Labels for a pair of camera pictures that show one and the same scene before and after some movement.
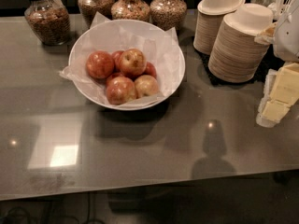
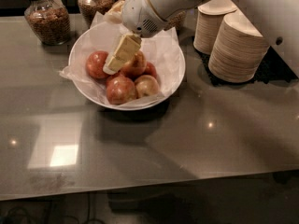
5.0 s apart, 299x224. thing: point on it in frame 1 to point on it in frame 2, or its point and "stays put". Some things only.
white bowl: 127,64 stays put
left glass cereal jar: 47,16 stays put
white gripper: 288,40 to 140,13
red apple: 100,64 stays put
